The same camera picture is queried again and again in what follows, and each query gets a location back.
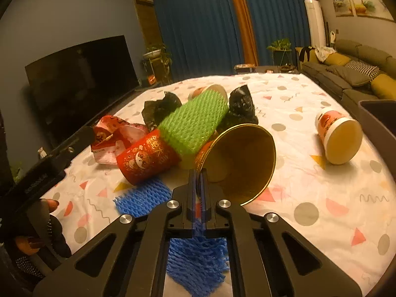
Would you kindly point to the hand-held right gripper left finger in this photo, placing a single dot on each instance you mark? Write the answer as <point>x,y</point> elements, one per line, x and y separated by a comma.
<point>194,219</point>

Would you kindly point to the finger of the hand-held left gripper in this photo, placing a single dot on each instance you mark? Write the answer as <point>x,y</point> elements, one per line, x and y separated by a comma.
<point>71,148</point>

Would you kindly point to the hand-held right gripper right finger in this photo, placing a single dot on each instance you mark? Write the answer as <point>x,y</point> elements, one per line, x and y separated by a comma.
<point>203,219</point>

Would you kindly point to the red and white wrapper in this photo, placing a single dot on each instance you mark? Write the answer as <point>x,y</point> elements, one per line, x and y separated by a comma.
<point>108,148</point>

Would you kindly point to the gold lined paper cup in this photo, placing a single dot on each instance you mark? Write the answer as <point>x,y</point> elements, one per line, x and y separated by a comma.
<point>241,161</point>

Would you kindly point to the orange and white paper cup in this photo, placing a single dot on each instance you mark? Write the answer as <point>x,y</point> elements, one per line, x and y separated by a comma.
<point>334,126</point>
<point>202,92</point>

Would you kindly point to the grey trash bin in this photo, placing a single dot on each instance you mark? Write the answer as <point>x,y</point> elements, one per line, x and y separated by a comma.
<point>377,120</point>

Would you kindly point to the person's left hand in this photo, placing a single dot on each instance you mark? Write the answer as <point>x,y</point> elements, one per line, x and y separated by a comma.
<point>49,205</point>

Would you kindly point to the blue foam net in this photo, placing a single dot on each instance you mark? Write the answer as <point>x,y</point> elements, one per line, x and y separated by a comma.
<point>142,201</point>

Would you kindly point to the black television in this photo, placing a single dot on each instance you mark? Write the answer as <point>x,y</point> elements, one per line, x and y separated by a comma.
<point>80,80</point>

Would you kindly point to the red printed paper cup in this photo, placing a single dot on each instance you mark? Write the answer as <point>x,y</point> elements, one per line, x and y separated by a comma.
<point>145,157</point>

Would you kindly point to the black plastic bag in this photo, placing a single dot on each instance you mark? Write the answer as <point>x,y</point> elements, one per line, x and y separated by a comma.
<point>241,105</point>
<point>161,108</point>

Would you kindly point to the green foam net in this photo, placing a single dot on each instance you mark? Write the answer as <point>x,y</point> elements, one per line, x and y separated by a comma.
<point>191,120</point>

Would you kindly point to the small orange lamp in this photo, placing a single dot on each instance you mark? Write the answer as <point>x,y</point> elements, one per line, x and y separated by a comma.
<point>151,79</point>

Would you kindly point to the tall metal plant stand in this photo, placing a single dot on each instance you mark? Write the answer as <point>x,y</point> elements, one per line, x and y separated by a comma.
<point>151,68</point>

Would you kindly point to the patterned white tablecloth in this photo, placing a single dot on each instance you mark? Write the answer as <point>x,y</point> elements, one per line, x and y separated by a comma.
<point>309,173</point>

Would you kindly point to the trailing potted plant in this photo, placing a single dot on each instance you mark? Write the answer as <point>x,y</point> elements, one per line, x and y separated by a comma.
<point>154,51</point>

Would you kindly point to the dark coffee table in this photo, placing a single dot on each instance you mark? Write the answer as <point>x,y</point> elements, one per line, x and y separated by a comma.
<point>269,69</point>

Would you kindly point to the blue curtain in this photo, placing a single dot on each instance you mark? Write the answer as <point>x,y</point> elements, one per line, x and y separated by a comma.
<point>278,12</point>
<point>198,27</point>

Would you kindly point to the short metal plant stand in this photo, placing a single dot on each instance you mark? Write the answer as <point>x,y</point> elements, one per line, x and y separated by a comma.
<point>282,57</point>

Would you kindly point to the broad leaf potted plant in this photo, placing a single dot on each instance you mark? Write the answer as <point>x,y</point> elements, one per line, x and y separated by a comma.
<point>280,44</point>

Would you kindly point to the grey sofa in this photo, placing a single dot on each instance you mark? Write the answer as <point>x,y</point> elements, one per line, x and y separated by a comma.
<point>349,94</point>

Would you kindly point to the orange curtain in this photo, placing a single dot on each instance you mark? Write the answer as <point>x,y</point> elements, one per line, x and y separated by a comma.
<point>244,27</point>

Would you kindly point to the grey cushion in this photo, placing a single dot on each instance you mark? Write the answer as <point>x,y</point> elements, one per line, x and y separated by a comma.
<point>351,75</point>

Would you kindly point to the white patterned cloth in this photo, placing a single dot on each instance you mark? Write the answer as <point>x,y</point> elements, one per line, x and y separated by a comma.
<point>324,52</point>

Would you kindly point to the small yellow cushion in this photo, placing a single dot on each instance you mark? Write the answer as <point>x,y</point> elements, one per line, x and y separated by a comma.
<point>337,59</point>

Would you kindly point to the black and white patterned cushion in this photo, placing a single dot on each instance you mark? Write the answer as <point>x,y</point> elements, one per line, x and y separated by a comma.
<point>363,68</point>

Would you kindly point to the large yellow cushion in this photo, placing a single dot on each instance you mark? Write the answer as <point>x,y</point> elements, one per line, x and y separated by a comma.
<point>385,88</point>

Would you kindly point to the white standing air conditioner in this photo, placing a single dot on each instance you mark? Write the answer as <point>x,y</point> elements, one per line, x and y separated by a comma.
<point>315,21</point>

